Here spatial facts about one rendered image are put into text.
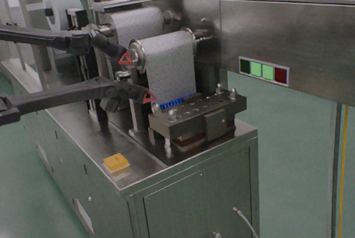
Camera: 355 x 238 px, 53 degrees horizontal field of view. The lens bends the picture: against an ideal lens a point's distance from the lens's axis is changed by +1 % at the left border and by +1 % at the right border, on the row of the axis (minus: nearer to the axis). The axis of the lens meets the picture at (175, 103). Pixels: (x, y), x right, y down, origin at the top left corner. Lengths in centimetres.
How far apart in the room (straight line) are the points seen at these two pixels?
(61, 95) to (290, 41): 80
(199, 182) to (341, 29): 76
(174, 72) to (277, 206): 139
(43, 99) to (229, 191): 86
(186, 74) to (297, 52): 52
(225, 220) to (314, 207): 105
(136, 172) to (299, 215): 144
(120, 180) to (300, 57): 75
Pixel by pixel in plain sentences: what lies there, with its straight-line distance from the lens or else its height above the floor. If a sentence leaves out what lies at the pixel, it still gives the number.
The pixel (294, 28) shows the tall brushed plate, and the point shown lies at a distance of 126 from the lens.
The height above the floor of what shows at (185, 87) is 108.
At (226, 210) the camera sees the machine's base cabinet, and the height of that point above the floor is 56.
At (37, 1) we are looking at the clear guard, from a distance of 234.
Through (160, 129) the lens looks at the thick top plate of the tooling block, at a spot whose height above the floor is 99.
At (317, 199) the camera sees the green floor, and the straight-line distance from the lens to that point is 268.
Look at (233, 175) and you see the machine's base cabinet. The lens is 158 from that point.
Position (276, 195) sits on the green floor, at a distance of 268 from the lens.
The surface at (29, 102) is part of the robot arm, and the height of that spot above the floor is 124.
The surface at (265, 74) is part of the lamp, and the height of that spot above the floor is 117.
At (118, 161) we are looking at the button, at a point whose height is 92.
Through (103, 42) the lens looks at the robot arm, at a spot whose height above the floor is 135.
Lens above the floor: 162
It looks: 22 degrees down
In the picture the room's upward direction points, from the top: 6 degrees counter-clockwise
